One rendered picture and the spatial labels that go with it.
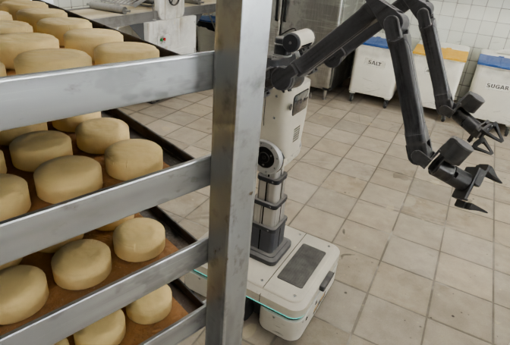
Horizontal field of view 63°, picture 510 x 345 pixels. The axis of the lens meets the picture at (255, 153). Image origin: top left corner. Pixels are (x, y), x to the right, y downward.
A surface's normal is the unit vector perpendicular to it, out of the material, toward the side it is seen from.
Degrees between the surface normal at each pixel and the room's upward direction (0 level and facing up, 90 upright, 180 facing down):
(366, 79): 92
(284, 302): 31
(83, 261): 0
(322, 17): 90
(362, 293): 0
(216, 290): 90
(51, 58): 0
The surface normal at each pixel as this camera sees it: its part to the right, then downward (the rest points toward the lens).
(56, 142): 0.07, -0.89
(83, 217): 0.68, 0.37
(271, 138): -0.51, 0.51
